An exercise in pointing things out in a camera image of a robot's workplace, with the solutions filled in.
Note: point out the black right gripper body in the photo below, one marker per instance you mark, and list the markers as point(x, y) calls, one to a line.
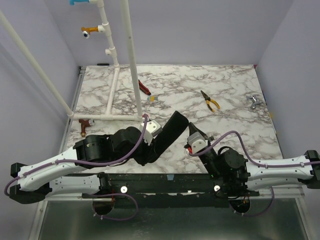
point(209, 157)

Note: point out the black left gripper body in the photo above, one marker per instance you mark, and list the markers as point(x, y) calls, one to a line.
point(142, 153)

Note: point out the black zip tool case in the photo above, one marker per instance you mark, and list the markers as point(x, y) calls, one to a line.
point(171, 131)

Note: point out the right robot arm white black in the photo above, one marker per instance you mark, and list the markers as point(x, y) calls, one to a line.
point(239, 172)

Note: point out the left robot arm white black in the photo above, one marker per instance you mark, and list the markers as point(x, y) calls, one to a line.
point(54, 176)

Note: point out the red black utility knife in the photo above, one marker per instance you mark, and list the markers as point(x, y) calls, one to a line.
point(143, 88)

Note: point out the brown brass valve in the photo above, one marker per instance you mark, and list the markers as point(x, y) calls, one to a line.
point(85, 123)

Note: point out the chrome faucet tap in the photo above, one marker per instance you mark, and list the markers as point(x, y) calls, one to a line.
point(255, 101)

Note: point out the orange tap on pipe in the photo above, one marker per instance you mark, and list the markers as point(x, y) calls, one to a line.
point(86, 31)

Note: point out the blue tap on pipe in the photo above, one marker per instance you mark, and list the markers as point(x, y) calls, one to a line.
point(73, 2)

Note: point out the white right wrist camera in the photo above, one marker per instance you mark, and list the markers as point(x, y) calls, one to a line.
point(196, 142)

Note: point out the yellow handled pliers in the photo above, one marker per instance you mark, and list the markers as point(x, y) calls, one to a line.
point(209, 101)

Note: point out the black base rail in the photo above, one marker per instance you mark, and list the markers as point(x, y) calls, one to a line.
point(156, 190)

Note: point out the aluminium extrusion frame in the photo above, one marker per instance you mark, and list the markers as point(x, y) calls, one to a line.
point(42, 206)

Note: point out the white PVC pipe frame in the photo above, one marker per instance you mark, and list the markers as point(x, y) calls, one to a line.
point(104, 28)

